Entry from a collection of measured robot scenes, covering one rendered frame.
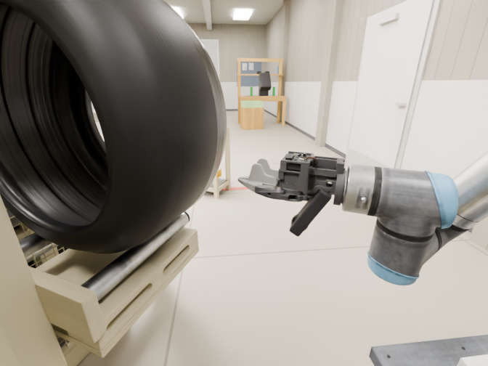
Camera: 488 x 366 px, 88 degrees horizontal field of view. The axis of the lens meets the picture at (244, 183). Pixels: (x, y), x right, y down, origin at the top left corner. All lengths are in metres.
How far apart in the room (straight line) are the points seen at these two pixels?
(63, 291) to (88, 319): 0.07
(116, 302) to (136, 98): 0.41
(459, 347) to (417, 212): 0.59
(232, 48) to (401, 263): 12.53
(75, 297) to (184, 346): 1.11
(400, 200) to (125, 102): 0.45
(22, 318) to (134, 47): 0.49
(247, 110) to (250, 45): 5.89
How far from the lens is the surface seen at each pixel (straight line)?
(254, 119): 7.51
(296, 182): 0.48
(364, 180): 0.47
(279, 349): 1.57
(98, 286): 0.59
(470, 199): 0.60
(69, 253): 0.94
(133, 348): 1.66
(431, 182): 0.49
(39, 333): 0.66
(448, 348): 1.00
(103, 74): 0.44
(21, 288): 0.59
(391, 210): 0.48
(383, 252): 0.54
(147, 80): 0.43
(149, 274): 0.66
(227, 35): 12.89
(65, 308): 0.57
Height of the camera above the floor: 1.28
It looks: 22 degrees down
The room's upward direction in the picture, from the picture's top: straight up
